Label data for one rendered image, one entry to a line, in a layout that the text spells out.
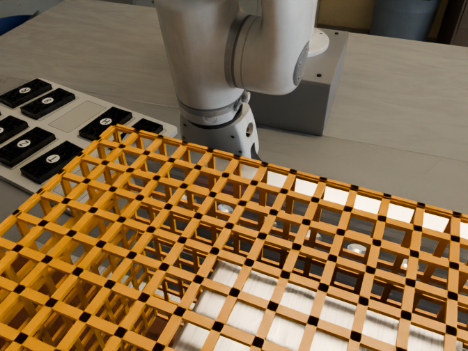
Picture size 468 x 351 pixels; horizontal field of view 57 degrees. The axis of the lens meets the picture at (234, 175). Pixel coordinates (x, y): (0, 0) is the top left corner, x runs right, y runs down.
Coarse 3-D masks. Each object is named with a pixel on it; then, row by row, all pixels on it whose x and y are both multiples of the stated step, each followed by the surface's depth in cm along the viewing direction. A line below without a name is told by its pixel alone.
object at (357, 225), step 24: (144, 144) 47; (216, 168) 44; (312, 192) 41; (336, 192) 41; (336, 216) 41; (408, 216) 39; (432, 216) 38; (432, 240) 39; (312, 264) 51; (432, 312) 48
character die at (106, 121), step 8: (104, 112) 86; (112, 112) 86; (120, 112) 86; (128, 112) 86; (96, 120) 84; (104, 120) 84; (112, 120) 84; (120, 120) 84; (128, 120) 86; (88, 128) 82; (96, 128) 82; (104, 128) 82; (88, 136) 81; (96, 136) 80
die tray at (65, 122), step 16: (80, 96) 93; (16, 112) 88; (64, 112) 88; (80, 112) 88; (96, 112) 88; (32, 128) 84; (48, 128) 84; (64, 128) 84; (80, 128) 84; (176, 128) 84; (48, 144) 80; (80, 144) 80; (32, 160) 76; (0, 176) 74; (16, 176) 73; (32, 192) 71
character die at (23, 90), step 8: (32, 80) 96; (40, 80) 96; (16, 88) 93; (24, 88) 93; (32, 88) 93; (40, 88) 93; (48, 88) 94; (0, 96) 91; (8, 96) 92; (16, 96) 91; (24, 96) 91; (32, 96) 92; (8, 104) 90; (16, 104) 90
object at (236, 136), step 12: (240, 108) 54; (180, 120) 56; (240, 120) 53; (252, 120) 56; (180, 132) 58; (192, 132) 57; (204, 132) 55; (216, 132) 55; (228, 132) 54; (240, 132) 54; (252, 132) 57; (204, 144) 58; (216, 144) 56; (228, 144) 56; (240, 144) 55; (252, 144) 58
